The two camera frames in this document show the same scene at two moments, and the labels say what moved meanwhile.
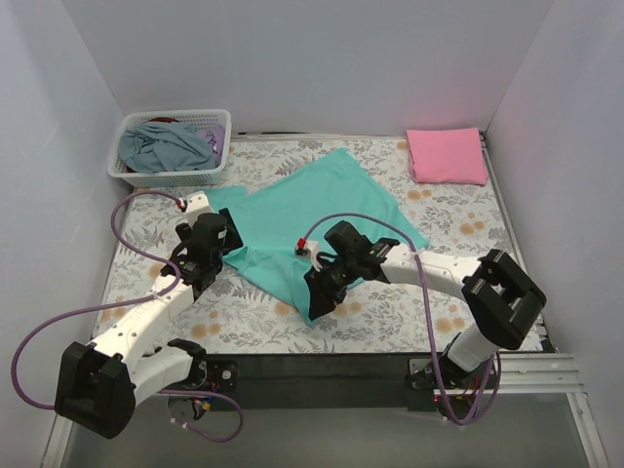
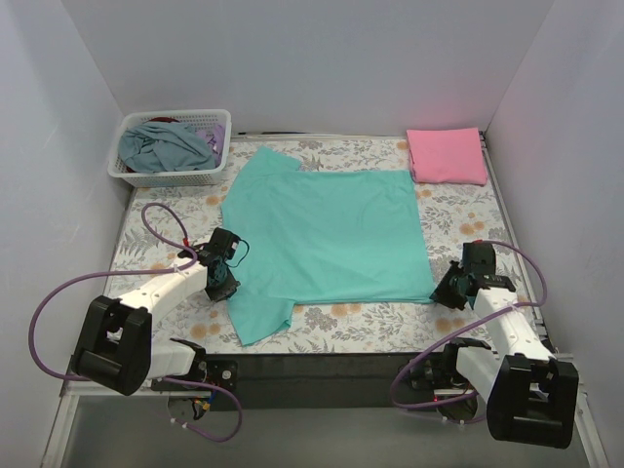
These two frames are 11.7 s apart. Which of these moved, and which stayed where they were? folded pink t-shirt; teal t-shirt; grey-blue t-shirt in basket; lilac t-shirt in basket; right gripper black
Moved: right gripper black; teal t-shirt
Stayed: lilac t-shirt in basket; folded pink t-shirt; grey-blue t-shirt in basket
